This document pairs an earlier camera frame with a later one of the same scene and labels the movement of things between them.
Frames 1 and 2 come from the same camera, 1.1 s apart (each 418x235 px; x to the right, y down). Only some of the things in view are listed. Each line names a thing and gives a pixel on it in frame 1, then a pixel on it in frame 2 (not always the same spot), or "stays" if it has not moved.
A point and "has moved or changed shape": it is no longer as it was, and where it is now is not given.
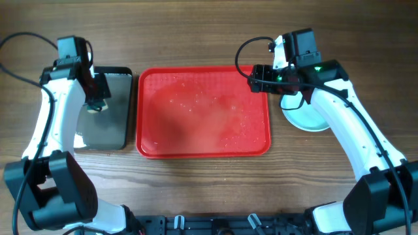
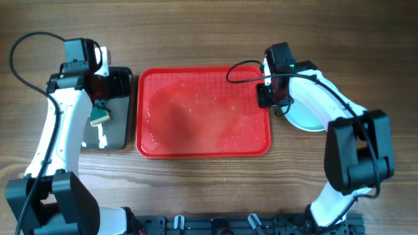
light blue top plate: (301, 115) stays
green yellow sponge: (97, 108) has moved or changed shape
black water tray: (108, 129) stays
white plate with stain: (309, 124) stays
